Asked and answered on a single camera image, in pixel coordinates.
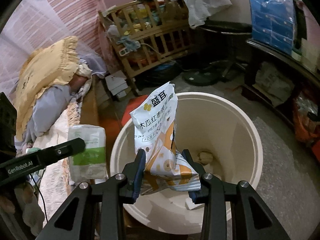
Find yellow ruffled pillow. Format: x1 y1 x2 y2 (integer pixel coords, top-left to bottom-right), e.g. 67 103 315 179
14 36 79 141

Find green white tissue pack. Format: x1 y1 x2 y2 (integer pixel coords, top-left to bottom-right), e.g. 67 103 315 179
68 125 107 184

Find white orange snack bag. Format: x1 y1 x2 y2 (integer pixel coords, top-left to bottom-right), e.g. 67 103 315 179
130 82 201 195

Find grey-blue pillow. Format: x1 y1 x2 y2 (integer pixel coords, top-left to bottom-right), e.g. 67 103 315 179
15 85 72 154

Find orange plastic bag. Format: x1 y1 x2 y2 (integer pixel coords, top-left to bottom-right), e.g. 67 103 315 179
293 90 319 144

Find blue plastic wrapped package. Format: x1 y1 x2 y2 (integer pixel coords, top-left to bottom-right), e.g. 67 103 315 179
249 0 296 55

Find stacked white boxes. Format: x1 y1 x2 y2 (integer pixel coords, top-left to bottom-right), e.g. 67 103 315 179
105 70 129 98

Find red gift box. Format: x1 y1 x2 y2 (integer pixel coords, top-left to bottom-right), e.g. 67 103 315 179
121 95 148 126

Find black fan base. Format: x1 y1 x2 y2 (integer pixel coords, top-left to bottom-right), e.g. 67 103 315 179
182 70 220 87

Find cream plastic trash bin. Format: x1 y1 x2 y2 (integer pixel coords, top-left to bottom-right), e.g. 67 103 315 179
124 92 263 235

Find pink floral bed blanket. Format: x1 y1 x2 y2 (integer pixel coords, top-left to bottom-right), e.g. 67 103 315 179
31 80 91 224

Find dark wooden shelf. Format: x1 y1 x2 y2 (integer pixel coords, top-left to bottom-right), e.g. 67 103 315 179
243 38 319 129

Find wooden baby crib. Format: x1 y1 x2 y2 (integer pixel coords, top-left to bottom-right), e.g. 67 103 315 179
98 0 193 89

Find wooden bed frame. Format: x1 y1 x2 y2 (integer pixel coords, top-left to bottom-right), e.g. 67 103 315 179
80 75 106 126

